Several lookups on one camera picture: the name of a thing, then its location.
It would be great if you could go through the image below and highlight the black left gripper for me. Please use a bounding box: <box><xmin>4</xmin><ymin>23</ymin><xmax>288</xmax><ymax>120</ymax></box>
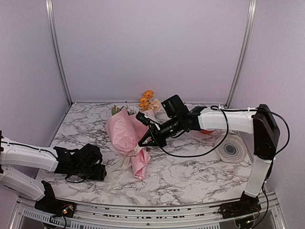
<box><xmin>74</xmin><ymin>163</ymin><xmax>106</xmax><ymax>181</ymax></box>

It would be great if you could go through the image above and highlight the pink wrapping paper sheet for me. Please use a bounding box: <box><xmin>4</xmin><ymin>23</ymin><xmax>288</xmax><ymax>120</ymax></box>
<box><xmin>105</xmin><ymin>108</ymin><xmax>151</xmax><ymax>179</ymax></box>

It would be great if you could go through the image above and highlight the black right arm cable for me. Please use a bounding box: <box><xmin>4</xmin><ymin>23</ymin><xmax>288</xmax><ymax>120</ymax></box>
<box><xmin>135</xmin><ymin>108</ymin><xmax>291</xmax><ymax>158</ymax></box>

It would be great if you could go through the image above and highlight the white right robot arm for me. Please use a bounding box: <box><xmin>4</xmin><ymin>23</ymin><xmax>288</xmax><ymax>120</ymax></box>
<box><xmin>136</xmin><ymin>104</ymin><xmax>280</xmax><ymax>214</ymax></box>

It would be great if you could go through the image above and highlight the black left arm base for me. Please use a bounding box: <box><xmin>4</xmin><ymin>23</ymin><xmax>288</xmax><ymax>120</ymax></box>
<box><xmin>34</xmin><ymin>181</ymin><xmax>76</xmax><ymax>218</ymax></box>

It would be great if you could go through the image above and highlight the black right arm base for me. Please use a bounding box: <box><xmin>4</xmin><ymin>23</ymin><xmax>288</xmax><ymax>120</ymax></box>
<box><xmin>218</xmin><ymin>192</ymin><xmax>262</xmax><ymax>219</ymax></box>

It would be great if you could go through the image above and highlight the aluminium frame left post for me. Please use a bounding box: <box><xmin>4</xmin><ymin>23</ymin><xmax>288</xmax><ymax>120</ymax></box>
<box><xmin>45</xmin><ymin>0</ymin><xmax>73</xmax><ymax>107</ymax></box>

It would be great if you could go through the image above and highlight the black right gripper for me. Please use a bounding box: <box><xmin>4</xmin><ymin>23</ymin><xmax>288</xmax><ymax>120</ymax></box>
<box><xmin>138</xmin><ymin>115</ymin><xmax>183</xmax><ymax>148</ymax></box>

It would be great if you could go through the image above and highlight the cream ribbon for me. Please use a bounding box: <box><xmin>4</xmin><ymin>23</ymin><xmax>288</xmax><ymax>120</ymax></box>
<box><xmin>69</xmin><ymin>146</ymin><xmax>150</xmax><ymax>203</ymax></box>

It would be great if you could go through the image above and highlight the aluminium frame right post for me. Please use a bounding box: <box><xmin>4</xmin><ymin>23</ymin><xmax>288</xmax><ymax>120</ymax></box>
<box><xmin>225</xmin><ymin>0</ymin><xmax>257</xmax><ymax>107</ymax></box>

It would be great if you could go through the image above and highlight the grey swirl ceramic plate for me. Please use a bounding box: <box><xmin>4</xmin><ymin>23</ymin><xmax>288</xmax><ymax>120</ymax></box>
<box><xmin>215</xmin><ymin>135</ymin><xmax>246</xmax><ymax>163</ymax></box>

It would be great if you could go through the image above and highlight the aluminium frame post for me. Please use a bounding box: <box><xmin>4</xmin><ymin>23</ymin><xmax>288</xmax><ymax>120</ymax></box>
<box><xmin>45</xmin><ymin>0</ymin><xmax>73</xmax><ymax>107</ymax></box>
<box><xmin>225</xmin><ymin>0</ymin><xmax>257</xmax><ymax>107</ymax></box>

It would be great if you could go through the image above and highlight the aluminium front rail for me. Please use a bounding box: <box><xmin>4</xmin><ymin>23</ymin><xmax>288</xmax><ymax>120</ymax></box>
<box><xmin>8</xmin><ymin>192</ymin><xmax>287</xmax><ymax>229</ymax></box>

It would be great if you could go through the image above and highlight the orange flower stem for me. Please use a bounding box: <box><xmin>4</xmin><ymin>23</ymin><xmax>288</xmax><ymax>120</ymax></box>
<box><xmin>139</xmin><ymin>90</ymin><xmax>154</xmax><ymax>111</ymax></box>

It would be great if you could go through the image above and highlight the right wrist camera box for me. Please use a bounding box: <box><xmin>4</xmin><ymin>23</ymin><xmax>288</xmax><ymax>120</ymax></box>
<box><xmin>161</xmin><ymin>94</ymin><xmax>189</xmax><ymax>118</ymax></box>

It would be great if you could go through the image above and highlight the peach flower long green stem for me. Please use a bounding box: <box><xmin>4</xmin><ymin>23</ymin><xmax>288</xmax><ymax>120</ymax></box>
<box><xmin>150</xmin><ymin>98</ymin><xmax>162</xmax><ymax>111</ymax></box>

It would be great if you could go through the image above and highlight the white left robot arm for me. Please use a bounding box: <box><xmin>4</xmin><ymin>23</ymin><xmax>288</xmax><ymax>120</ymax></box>
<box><xmin>0</xmin><ymin>136</ymin><xmax>107</xmax><ymax>212</ymax></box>

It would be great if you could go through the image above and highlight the orange bowl white inside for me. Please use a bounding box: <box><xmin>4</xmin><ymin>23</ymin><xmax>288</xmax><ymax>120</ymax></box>
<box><xmin>200</xmin><ymin>130</ymin><xmax>215</xmax><ymax>135</ymax></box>

